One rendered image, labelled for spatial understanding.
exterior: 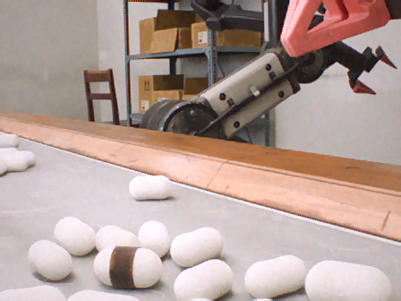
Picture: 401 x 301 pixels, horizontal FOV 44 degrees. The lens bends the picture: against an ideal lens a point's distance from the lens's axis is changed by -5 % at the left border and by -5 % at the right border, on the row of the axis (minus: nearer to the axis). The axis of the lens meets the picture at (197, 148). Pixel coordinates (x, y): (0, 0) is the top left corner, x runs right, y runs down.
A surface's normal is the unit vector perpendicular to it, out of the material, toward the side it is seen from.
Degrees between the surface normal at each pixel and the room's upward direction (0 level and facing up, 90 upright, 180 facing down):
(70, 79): 90
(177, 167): 45
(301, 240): 0
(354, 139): 90
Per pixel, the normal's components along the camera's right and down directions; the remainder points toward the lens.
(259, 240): -0.03, -0.99
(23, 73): 0.55, 0.11
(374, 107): -0.83, 0.11
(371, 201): -0.59, -0.62
